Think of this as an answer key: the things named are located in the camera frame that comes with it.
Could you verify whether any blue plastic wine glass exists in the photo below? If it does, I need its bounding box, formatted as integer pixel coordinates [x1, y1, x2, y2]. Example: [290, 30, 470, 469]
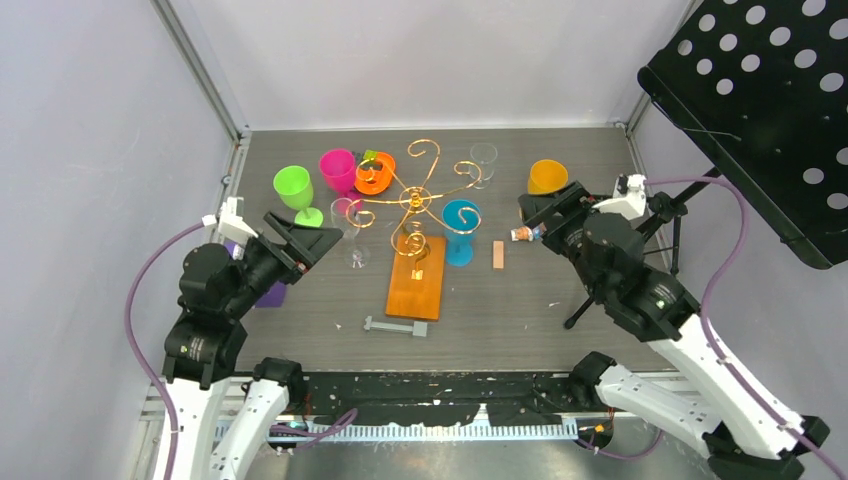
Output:
[442, 199, 482, 267]

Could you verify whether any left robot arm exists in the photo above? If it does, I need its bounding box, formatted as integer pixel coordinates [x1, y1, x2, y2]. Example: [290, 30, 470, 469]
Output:
[153, 211, 343, 479]

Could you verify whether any orange plastic wine glass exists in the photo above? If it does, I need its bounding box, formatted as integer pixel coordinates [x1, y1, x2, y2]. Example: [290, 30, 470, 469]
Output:
[527, 159, 569, 195]

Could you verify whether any green plastic wine glass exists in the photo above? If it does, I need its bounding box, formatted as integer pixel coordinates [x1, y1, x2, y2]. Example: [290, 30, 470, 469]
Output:
[273, 165, 324, 227]

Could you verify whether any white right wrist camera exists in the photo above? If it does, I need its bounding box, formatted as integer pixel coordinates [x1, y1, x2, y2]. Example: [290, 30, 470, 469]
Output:
[592, 174, 648, 220]

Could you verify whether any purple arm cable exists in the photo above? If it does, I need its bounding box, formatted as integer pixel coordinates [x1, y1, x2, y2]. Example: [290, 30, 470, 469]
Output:
[645, 175, 848, 480]
[124, 221, 220, 480]

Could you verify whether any purple box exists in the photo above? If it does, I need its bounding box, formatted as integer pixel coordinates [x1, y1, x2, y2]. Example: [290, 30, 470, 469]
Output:
[224, 240, 287, 309]

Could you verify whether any grey bolt tool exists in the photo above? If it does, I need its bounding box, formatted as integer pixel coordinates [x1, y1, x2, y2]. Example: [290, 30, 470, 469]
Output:
[363, 316, 428, 338]

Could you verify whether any clear wine glass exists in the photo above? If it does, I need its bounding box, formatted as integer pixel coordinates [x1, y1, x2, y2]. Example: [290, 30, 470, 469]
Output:
[330, 197, 370, 269]
[470, 143, 498, 189]

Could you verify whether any clear wine glass back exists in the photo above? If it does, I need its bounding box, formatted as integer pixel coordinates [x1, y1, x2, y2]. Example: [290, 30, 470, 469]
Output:
[470, 143, 498, 189]

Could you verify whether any clear wine glass left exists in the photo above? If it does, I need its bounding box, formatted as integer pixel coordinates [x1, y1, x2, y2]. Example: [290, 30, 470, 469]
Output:
[330, 197, 370, 269]

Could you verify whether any small wooden block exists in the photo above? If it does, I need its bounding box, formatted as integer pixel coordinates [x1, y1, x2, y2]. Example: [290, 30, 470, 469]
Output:
[492, 240, 505, 270]

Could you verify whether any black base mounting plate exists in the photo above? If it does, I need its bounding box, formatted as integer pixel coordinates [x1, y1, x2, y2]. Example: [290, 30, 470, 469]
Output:
[283, 371, 615, 428]

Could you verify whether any pink plastic wine glass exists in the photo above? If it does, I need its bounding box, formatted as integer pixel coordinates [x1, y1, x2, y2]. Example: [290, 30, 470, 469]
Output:
[319, 149, 362, 204]

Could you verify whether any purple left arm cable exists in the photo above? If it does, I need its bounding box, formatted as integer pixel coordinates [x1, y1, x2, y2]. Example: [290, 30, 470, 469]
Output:
[124, 221, 220, 480]

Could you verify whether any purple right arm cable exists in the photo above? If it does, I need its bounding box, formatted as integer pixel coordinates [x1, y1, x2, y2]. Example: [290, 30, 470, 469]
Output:
[645, 175, 848, 480]

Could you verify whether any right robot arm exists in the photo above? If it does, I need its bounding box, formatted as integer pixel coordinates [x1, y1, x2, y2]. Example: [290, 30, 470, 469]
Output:
[518, 182, 830, 479]

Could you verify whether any black perforated music stand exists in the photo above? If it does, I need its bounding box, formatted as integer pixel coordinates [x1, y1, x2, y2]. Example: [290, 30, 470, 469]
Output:
[637, 1, 847, 270]

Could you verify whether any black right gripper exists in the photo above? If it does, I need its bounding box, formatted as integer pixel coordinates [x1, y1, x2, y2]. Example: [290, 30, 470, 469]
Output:
[515, 179, 601, 296]

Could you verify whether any orange plastic bowl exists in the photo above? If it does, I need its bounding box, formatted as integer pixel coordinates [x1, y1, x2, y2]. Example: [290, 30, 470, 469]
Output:
[354, 150, 396, 196]

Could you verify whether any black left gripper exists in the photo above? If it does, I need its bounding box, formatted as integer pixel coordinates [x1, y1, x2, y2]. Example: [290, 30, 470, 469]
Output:
[225, 208, 343, 315]

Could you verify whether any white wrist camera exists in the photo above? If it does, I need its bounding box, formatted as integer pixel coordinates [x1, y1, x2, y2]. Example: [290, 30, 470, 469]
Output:
[592, 174, 648, 220]
[201, 196, 259, 246]

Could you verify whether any gold wire wine glass rack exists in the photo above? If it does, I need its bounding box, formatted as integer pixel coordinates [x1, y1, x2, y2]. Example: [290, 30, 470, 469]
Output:
[355, 138, 480, 322]

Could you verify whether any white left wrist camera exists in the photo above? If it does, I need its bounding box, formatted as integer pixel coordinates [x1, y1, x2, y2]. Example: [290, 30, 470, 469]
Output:
[201, 196, 259, 246]

